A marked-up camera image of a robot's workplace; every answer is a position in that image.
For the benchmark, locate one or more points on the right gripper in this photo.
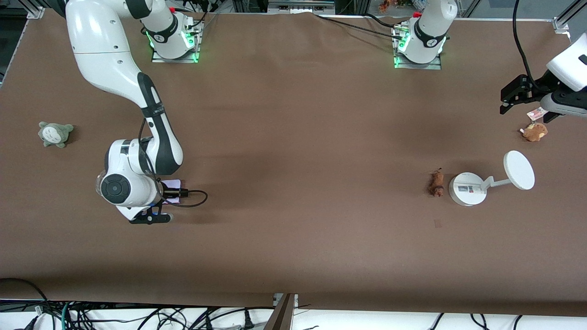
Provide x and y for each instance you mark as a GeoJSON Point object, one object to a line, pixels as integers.
{"type": "Point", "coordinates": [165, 187]}

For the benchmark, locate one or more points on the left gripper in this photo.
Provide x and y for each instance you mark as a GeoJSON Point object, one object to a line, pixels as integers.
{"type": "Point", "coordinates": [537, 86]}

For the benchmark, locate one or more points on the lavender card box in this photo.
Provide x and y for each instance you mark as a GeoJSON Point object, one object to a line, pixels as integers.
{"type": "Point", "coordinates": [173, 184]}

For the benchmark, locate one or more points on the brown lion statue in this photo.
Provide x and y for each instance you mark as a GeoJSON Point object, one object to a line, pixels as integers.
{"type": "Point", "coordinates": [436, 183]}

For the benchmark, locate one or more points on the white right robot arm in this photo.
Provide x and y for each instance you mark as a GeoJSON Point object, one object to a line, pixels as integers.
{"type": "Point", "coordinates": [101, 46]}

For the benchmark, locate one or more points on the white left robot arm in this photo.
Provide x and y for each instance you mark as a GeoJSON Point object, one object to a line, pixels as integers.
{"type": "Point", "coordinates": [431, 23]}

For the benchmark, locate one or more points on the brown hamster plush toy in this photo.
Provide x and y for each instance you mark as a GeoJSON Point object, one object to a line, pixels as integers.
{"type": "Point", "coordinates": [534, 132]}

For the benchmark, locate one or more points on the grey totoro plush toy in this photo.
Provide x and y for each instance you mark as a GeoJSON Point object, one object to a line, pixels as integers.
{"type": "Point", "coordinates": [54, 134]}

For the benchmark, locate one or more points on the brown table cover sheet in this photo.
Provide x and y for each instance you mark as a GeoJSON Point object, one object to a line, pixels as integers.
{"type": "Point", "coordinates": [293, 238]}

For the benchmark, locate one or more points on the black power plug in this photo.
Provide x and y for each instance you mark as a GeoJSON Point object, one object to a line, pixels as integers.
{"type": "Point", "coordinates": [248, 321]}

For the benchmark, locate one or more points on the orange background toy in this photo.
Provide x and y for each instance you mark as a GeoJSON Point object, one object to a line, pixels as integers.
{"type": "Point", "coordinates": [384, 5]}

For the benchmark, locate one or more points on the aluminium corner bracket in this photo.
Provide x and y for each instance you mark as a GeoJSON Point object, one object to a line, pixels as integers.
{"type": "Point", "coordinates": [36, 12]}
{"type": "Point", "coordinates": [562, 25]}

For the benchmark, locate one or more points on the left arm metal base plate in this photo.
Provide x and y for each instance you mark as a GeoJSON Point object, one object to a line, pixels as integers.
{"type": "Point", "coordinates": [435, 65]}

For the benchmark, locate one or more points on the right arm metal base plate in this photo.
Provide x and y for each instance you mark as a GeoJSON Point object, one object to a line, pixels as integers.
{"type": "Point", "coordinates": [158, 57]}

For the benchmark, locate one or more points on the metal table post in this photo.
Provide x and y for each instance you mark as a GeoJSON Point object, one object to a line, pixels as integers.
{"type": "Point", "coordinates": [280, 314]}

